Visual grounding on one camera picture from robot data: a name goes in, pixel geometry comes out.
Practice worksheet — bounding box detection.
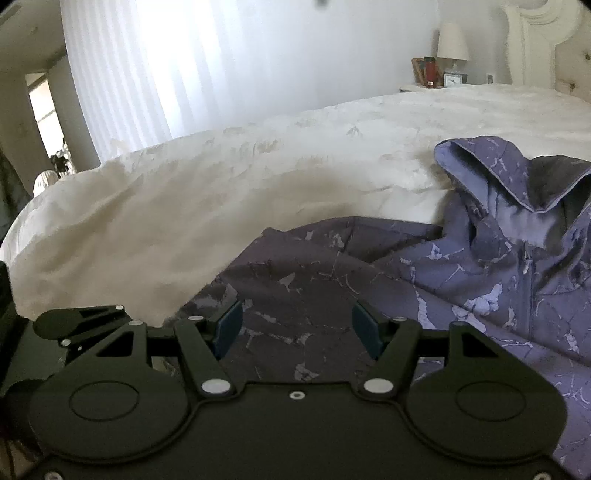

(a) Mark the white bedside table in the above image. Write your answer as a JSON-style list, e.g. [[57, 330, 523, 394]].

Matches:
[[399, 84, 441, 93]]

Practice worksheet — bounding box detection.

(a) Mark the white table lamp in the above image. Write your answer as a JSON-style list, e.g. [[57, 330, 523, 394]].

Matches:
[[437, 22, 471, 73]]

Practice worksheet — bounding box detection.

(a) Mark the red bottle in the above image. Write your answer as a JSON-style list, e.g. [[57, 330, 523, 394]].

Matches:
[[424, 57, 439, 88]]

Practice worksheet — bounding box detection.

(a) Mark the small black alarm clock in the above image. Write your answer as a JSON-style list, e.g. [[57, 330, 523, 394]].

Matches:
[[443, 72, 468, 88]]

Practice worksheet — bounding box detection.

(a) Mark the white bed comforter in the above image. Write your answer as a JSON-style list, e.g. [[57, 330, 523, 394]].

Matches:
[[1, 85, 590, 325]]

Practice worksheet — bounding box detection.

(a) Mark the wooden picture frame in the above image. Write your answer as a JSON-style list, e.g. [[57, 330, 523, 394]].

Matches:
[[412, 57, 426, 86]]

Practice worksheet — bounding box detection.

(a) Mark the beige tufted headboard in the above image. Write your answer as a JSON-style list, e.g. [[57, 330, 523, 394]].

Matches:
[[503, 1, 590, 102]]

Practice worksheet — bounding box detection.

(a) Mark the purple patterned hooded jacket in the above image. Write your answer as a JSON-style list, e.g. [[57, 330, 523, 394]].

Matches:
[[175, 137, 590, 478]]

